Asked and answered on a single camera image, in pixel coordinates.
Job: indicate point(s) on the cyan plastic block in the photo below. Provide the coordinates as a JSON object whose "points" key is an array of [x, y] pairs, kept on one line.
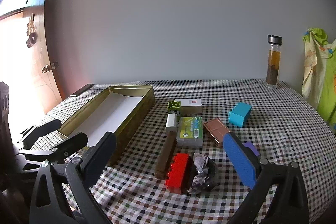
{"points": [[240, 115]]}

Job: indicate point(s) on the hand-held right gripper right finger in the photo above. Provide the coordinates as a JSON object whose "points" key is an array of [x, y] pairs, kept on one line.
{"points": [[240, 161]]}

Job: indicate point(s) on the white charger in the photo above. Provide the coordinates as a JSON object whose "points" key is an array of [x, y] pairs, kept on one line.
{"points": [[172, 123]]}

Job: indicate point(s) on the brown wooden door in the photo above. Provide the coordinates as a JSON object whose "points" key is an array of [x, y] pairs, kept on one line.
{"points": [[39, 56]]}

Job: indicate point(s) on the crumpled silver foil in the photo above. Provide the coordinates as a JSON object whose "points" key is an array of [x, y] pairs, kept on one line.
{"points": [[200, 171]]}

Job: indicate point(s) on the green and yellow cloth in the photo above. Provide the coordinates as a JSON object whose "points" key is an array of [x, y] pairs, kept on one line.
{"points": [[323, 77]]}

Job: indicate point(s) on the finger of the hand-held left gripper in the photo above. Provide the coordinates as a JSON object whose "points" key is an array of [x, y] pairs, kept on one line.
{"points": [[68, 144], [42, 132]]}

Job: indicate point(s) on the white box with red seal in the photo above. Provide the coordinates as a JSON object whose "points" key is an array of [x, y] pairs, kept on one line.
{"points": [[190, 106]]}

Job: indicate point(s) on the long brown box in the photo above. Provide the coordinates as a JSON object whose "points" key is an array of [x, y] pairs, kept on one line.
{"points": [[165, 155]]}

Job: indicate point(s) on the gold rectangular tin box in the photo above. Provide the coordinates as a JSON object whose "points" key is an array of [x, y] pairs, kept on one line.
{"points": [[134, 121]]}

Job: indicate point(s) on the small purple object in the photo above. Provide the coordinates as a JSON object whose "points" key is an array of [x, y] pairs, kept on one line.
{"points": [[250, 148]]}

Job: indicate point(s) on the green building block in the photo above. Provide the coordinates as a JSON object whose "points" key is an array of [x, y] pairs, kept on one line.
{"points": [[173, 106]]}

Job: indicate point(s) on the glass tea bottle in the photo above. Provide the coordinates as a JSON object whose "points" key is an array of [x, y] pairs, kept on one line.
{"points": [[273, 64]]}

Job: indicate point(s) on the clear box with green label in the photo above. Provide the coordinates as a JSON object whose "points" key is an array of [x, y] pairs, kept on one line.
{"points": [[190, 132]]}

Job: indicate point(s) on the black flat phone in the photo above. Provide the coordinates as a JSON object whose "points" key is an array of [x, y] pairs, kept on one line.
{"points": [[82, 90]]}

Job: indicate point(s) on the hanging door ornament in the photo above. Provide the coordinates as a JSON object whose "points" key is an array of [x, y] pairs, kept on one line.
{"points": [[32, 32]]}

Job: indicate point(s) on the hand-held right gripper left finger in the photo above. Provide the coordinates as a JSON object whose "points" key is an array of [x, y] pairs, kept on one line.
{"points": [[101, 158]]}

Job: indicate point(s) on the checkered tablecloth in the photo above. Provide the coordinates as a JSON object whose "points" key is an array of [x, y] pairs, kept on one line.
{"points": [[275, 121]]}

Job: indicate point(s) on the red building block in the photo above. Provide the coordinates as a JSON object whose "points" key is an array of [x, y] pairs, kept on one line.
{"points": [[179, 174]]}

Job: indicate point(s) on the copper coloured case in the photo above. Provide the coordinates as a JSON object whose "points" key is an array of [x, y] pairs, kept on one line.
{"points": [[215, 130]]}

